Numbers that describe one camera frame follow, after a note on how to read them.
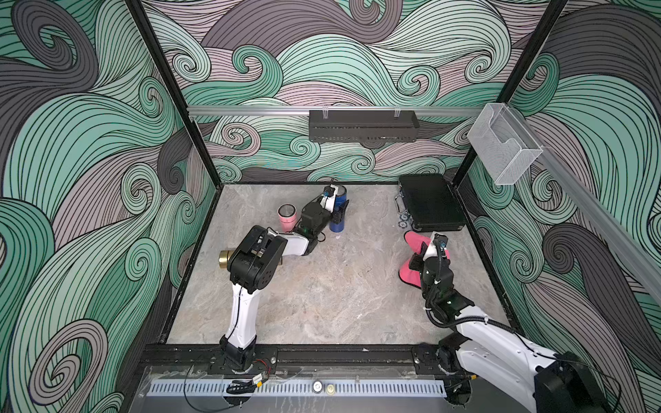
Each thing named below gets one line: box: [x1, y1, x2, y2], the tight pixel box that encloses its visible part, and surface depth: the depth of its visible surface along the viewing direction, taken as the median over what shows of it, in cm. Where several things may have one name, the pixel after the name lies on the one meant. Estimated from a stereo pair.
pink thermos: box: [277, 202, 298, 233], surface depth 85 cm
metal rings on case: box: [394, 193, 409, 229], surface depth 112 cm
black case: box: [398, 173, 467, 233], surface depth 116 cm
